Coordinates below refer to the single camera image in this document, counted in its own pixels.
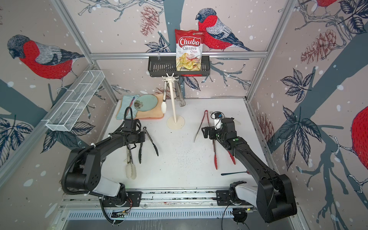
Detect black steel tongs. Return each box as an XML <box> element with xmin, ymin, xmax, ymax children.
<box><xmin>138</xmin><ymin>127</ymin><xmax>159</xmax><ymax>164</ymax></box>

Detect all steel slotted tongs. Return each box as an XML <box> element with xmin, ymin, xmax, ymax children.
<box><xmin>175</xmin><ymin>81</ymin><xmax>186</xmax><ymax>107</ymax></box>

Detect white small tongs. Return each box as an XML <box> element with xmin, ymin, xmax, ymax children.
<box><xmin>161</xmin><ymin>81</ymin><xmax>167</xmax><ymax>114</ymax></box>

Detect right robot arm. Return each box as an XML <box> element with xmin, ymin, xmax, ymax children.
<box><xmin>201</xmin><ymin>118</ymin><xmax>297</xmax><ymax>223</ymax></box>

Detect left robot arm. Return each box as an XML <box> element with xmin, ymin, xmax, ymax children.
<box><xmin>60</xmin><ymin>106</ymin><xmax>145</xmax><ymax>204</ymax></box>

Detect white tipped tongs right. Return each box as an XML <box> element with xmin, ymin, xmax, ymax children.
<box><xmin>233</xmin><ymin>119</ymin><xmax>241</xmax><ymax>126</ymax></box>

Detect red tipped steel tongs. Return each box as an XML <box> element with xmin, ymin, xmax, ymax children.
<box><xmin>212</xmin><ymin>140</ymin><xmax>236</xmax><ymax>170</ymax></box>

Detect cream utensil rack stand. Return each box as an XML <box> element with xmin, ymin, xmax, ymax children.
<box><xmin>163</xmin><ymin>73</ymin><xmax>185</xmax><ymax>130</ymax></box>

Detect teal cloth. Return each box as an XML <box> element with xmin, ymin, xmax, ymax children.
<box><xmin>116</xmin><ymin>94</ymin><xmax>140</xmax><ymax>120</ymax></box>

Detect light green plate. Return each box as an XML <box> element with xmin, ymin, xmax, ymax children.
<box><xmin>133</xmin><ymin>94</ymin><xmax>158</xmax><ymax>112</ymax></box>

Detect orange cutting board mat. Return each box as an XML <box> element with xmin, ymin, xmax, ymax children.
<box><xmin>116</xmin><ymin>94</ymin><xmax>164</xmax><ymax>119</ymax></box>

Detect red packet under basket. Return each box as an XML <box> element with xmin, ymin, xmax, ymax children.
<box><xmin>181</xmin><ymin>74</ymin><xmax>203</xmax><ymax>77</ymax></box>

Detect Chuba cassava chips bag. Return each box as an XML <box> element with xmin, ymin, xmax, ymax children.
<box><xmin>175</xmin><ymin>29</ymin><xmax>205</xmax><ymax>71</ymax></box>

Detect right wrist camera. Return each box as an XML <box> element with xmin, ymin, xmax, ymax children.
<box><xmin>210</xmin><ymin>111</ymin><xmax>224</xmax><ymax>130</ymax></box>

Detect thin red handled tongs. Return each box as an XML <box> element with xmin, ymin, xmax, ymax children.
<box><xmin>194</xmin><ymin>110</ymin><xmax>209</xmax><ymax>142</ymax></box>

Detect pink handled utensil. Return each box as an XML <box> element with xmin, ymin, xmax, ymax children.
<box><xmin>124</xmin><ymin>97</ymin><xmax>135</xmax><ymax>117</ymax></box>

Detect iridescent spoon dark handle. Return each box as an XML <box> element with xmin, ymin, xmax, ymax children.
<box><xmin>221</xmin><ymin>171</ymin><xmax>250</xmax><ymax>176</ymax></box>

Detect white wire mesh shelf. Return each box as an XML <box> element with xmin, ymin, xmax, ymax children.
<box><xmin>46</xmin><ymin>70</ymin><xmax>105</xmax><ymax>131</ymax></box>

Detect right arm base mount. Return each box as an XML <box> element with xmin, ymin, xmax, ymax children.
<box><xmin>214</xmin><ymin>190</ymin><xmax>253</xmax><ymax>206</ymax></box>

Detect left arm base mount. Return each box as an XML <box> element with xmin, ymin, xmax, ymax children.
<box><xmin>102</xmin><ymin>191</ymin><xmax>142</xmax><ymax>208</ymax></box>

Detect dark wall basket shelf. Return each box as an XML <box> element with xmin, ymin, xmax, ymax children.
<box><xmin>148</xmin><ymin>56</ymin><xmax>210</xmax><ymax>77</ymax></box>

